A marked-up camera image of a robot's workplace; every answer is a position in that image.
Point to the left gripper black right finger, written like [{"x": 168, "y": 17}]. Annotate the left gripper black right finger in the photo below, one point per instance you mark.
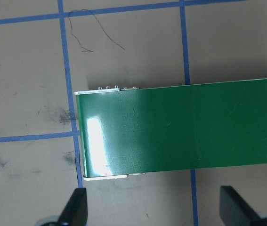
[{"x": 234, "y": 210}]

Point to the green conveyor belt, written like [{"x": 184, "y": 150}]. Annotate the green conveyor belt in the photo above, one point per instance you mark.
[{"x": 135, "y": 131}]

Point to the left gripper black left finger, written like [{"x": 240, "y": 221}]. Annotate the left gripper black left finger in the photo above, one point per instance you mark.
[{"x": 75, "y": 212}]

